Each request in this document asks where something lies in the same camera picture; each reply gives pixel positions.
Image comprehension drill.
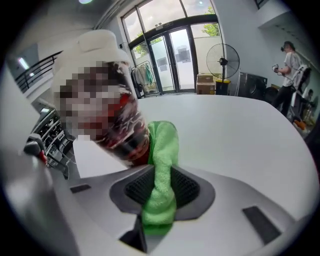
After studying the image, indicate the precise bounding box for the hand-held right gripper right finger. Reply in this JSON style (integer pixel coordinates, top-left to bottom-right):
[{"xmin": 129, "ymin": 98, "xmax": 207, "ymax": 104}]
[{"xmin": 146, "ymin": 164, "xmax": 301, "ymax": 256}]

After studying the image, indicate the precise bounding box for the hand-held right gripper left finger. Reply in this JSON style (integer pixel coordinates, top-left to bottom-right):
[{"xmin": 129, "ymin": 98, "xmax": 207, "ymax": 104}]
[{"xmin": 4, "ymin": 149, "xmax": 156, "ymax": 256}]

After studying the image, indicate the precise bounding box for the green cloth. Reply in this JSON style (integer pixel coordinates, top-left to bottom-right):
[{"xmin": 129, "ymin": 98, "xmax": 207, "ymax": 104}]
[{"xmin": 141, "ymin": 120, "xmax": 180, "ymax": 236}]

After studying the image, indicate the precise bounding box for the white round plastic cap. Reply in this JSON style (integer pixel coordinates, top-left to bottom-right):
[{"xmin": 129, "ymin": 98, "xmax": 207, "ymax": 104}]
[{"xmin": 51, "ymin": 29, "xmax": 151, "ymax": 168}]

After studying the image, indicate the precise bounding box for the grey storage crate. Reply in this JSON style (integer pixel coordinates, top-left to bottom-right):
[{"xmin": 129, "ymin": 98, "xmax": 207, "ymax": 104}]
[{"xmin": 32, "ymin": 107, "xmax": 74, "ymax": 173}]

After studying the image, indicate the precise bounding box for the large cardboard box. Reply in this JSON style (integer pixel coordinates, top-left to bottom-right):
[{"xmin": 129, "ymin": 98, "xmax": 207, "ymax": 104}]
[{"xmin": 196, "ymin": 82, "xmax": 216, "ymax": 95}]

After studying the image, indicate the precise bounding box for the black bin yellow lid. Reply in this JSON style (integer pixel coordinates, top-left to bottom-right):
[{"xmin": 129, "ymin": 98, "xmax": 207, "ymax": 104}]
[{"xmin": 215, "ymin": 78, "xmax": 232, "ymax": 96}]

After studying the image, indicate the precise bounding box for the black cabinet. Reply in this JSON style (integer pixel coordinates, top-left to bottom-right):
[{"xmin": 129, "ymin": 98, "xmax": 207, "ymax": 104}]
[{"xmin": 238, "ymin": 72, "xmax": 268, "ymax": 101}]

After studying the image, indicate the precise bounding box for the small cardboard box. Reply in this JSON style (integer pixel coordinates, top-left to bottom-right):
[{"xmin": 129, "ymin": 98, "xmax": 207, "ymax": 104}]
[{"xmin": 196, "ymin": 73, "xmax": 215, "ymax": 84}]

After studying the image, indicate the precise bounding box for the clothes rack with garments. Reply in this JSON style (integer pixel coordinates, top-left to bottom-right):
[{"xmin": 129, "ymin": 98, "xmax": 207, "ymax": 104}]
[{"xmin": 130, "ymin": 61, "xmax": 161, "ymax": 98}]

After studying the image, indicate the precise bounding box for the black stair railing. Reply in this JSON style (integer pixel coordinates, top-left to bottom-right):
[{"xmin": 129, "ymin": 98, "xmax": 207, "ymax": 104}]
[{"xmin": 14, "ymin": 51, "xmax": 63, "ymax": 93}]

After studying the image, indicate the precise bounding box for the glass entrance door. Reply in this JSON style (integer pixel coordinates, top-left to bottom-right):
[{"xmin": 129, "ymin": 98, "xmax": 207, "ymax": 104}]
[{"xmin": 121, "ymin": 0, "xmax": 225, "ymax": 95}]

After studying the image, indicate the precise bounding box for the black pedestal fan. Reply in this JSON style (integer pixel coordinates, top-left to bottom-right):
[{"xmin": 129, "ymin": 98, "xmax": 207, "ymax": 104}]
[{"xmin": 206, "ymin": 42, "xmax": 241, "ymax": 96}]

